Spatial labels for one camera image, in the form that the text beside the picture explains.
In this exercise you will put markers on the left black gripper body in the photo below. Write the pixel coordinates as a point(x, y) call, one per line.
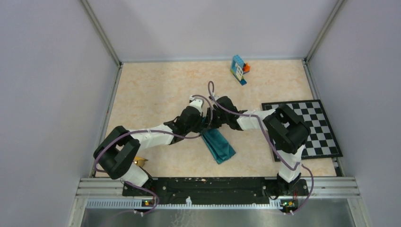
point(196, 126)

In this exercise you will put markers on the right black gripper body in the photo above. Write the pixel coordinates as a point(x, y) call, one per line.
point(219, 118)

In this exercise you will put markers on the teal cloth napkin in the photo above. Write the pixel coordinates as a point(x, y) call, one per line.
point(218, 145)

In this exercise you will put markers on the colourful toy block house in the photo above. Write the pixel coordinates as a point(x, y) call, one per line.
point(238, 68)

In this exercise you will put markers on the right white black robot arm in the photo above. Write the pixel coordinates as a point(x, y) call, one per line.
point(285, 131)

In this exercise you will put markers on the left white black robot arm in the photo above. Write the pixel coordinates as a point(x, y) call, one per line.
point(117, 152)

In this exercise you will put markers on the gold spoon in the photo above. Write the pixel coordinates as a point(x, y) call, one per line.
point(139, 161)

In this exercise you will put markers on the black white checkerboard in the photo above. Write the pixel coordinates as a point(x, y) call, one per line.
point(322, 142)

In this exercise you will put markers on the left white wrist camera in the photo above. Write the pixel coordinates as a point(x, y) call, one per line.
point(197, 103)

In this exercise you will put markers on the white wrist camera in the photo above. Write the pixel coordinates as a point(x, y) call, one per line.
point(197, 103)
point(213, 96)

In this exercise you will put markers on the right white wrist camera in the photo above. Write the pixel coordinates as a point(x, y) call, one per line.
point(213, 96)

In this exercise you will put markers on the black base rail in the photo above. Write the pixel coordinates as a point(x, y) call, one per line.
point(222, 191)

